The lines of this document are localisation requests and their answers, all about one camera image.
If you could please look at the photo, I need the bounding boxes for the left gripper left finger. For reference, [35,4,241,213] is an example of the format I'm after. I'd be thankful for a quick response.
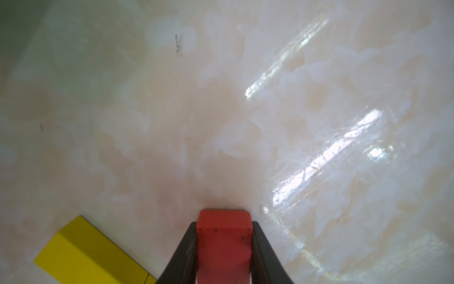
[156,222,197,284]

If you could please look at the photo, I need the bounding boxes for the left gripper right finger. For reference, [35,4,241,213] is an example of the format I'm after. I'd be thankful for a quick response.
[251,221,294,284]

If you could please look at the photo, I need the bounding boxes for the red block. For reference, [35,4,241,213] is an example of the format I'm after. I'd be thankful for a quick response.
[196,209,253,284]

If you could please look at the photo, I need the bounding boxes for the yellow block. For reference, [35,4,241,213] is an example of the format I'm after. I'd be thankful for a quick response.
[144,274,157,284]
[34,216,149,284]

